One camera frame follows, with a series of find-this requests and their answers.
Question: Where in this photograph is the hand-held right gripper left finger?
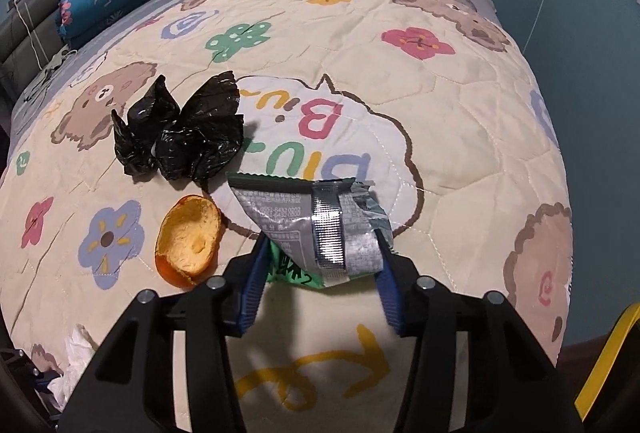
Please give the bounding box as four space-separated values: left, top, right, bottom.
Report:
57 233 273 433

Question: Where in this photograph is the orange peel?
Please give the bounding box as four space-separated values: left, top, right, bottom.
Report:
154 194 222 289

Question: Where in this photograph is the white charging cable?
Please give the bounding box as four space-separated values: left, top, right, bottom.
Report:
12 0 77 70

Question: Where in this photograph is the small grey cloth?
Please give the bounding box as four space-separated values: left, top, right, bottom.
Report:
25 58 76 100

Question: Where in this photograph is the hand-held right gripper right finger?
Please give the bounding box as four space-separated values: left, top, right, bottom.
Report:
372 230 583 433

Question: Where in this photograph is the white tissue paper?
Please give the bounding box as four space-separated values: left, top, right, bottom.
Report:
47 324 97 414

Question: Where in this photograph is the grey padded headboard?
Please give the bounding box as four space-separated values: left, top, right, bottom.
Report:
0 0 191 105

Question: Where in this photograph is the yellow-rimmed trash bin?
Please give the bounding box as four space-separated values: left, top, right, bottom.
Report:
581 302 640 433

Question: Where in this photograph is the green snack packet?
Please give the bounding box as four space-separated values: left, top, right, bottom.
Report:
227 173 394 290

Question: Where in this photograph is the bow-shaped black plastic bag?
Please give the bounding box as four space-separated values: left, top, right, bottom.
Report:
111 70 245 182

